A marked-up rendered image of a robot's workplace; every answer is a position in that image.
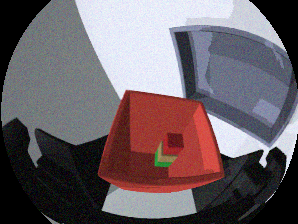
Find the small tan block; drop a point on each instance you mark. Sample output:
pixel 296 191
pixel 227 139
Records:
pixel 166 158

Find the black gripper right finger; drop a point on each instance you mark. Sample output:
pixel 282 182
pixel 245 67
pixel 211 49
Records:
pixel 204 195

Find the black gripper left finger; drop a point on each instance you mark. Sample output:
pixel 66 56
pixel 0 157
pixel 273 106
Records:
pixel 83 160

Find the small red block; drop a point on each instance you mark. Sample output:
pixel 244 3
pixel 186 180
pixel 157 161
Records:
pixel 173 144

